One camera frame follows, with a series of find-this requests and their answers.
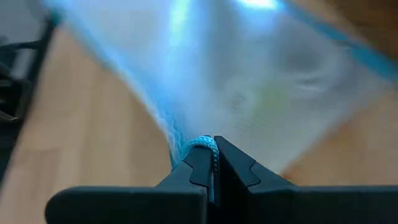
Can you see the white mesh bag blue zipper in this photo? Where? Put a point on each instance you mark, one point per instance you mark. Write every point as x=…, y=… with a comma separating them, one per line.
x=217, y=62

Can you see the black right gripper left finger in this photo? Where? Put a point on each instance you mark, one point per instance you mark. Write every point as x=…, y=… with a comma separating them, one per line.
x=186, y=193

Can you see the black aluminium rig frame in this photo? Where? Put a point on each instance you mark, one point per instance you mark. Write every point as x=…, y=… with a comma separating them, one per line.
x=43, y=49

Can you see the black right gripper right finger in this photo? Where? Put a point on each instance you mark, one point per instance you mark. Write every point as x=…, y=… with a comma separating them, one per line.
x=248, y=193

